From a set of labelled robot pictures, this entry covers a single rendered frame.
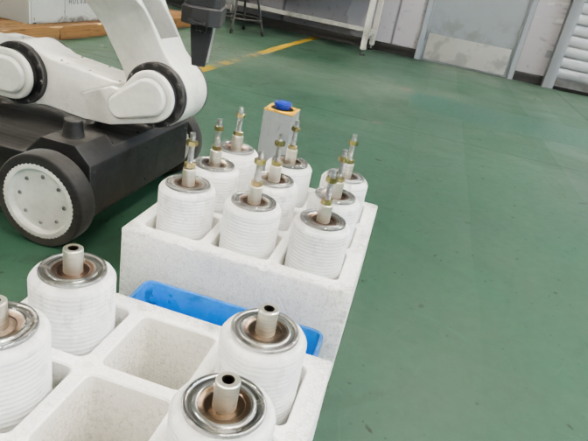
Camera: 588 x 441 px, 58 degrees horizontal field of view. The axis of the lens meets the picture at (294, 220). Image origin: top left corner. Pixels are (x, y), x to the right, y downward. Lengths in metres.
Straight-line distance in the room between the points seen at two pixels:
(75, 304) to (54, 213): 0.57
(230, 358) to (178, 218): 0.38
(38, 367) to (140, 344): 0.18
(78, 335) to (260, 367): 0.22
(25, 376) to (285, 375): 0.25
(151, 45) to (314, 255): 0.62
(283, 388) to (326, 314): 0.28
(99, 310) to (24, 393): 0.12
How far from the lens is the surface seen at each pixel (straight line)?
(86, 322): 0.66
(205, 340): 0.70
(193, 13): 0.79
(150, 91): 1.20
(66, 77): 1.36
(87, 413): 0.67
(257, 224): 0.85
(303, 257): 0.85
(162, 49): 1.22
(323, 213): 0.85
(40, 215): 1.21
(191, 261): 0.88
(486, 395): 1.04
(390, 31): 5.93
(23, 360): 0.57
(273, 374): 0.57
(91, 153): 1.19
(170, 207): 0.89
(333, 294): 0.83
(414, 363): 1.03
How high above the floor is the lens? 0.61
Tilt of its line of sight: 25 degrees down
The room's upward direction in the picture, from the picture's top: 11 degrees clockwise
